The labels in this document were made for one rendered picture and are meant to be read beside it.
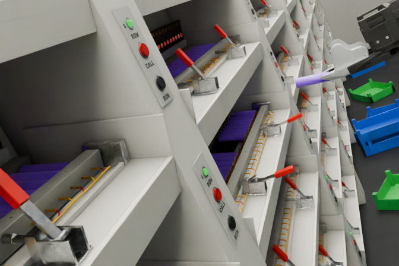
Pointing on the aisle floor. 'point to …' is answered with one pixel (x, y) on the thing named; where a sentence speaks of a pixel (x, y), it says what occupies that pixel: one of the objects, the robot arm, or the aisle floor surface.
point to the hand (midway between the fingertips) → (329, 76)
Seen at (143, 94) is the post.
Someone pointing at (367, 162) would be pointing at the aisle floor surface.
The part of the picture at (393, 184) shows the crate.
